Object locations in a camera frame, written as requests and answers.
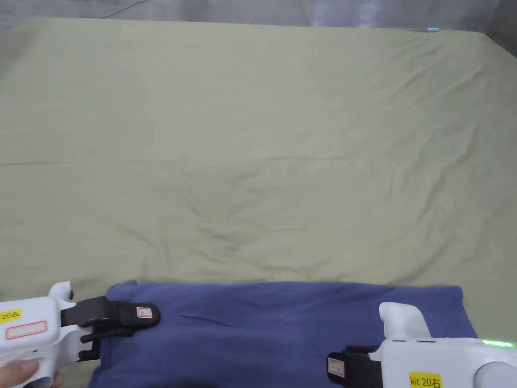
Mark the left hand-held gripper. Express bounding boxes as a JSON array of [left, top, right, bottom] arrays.
[[0, 281, 162, 388]]

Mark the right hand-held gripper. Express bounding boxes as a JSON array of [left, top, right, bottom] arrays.
[[327, 302, 517, 388]]

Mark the dark blue garment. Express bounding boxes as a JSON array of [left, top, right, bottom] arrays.
[[88, 280, 480, 388]]

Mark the person's left hand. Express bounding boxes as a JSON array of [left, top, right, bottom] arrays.
[[0, 360, 65, 388]]

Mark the bed with pale green sheet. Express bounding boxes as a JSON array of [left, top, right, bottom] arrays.
[[0, 17, 517, 388]]

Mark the thin dark cable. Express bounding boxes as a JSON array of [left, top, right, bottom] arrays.
[[100, 0, 147, 19]]

